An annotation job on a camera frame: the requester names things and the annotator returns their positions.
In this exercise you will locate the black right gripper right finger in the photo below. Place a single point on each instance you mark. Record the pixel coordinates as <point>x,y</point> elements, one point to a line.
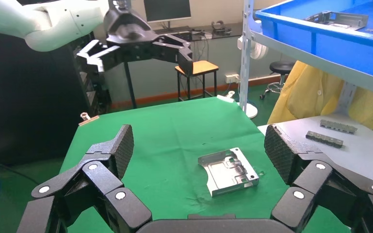
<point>318,180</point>

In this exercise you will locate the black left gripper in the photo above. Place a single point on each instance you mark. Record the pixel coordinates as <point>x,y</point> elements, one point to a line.
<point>130,35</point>

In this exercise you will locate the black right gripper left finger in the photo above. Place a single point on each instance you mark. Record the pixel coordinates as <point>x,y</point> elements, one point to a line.
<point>93,180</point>

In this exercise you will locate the silver sheet metal bracket part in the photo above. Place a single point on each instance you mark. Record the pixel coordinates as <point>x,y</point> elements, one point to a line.
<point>350,20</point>
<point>228,173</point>

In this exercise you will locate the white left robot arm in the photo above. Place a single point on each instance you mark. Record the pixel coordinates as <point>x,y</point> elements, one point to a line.
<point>48,22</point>

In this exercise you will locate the grey metal connector strip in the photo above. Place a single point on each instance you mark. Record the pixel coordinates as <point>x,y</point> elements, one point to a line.
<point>339,126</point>
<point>324,139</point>

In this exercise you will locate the black computer monitor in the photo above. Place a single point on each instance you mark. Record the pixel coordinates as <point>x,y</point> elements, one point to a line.
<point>168,9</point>

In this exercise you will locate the black drawer rack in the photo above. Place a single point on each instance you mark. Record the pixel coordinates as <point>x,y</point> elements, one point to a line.
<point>91,93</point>

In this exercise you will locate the wooden seat black stool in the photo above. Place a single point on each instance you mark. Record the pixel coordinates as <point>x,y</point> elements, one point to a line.
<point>205,67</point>

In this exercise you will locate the green table cloth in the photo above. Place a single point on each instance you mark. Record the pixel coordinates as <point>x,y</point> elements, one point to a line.
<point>173,128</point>

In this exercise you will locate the black headset device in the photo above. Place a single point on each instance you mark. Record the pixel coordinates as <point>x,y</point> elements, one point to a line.
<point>221,28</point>

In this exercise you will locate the yellow protective cover cloth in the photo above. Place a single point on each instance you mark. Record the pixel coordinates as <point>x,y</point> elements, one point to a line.
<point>305,93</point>

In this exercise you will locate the black desk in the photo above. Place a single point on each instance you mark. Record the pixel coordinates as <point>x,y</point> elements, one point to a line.
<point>233,30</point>

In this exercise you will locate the black partition panel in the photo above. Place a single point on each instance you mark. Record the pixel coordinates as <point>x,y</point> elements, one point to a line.
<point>22,103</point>

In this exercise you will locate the white metal shelf rack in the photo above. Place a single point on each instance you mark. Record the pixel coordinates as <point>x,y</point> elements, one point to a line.
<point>245,70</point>

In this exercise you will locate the white round base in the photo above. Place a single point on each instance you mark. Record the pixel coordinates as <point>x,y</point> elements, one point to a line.
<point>260,49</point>

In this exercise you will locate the black swivel stool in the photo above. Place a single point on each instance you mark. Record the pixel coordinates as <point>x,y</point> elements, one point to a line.
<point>281,67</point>

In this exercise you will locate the blue plastic bin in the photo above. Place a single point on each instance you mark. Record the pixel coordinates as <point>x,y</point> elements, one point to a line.
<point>334,48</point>

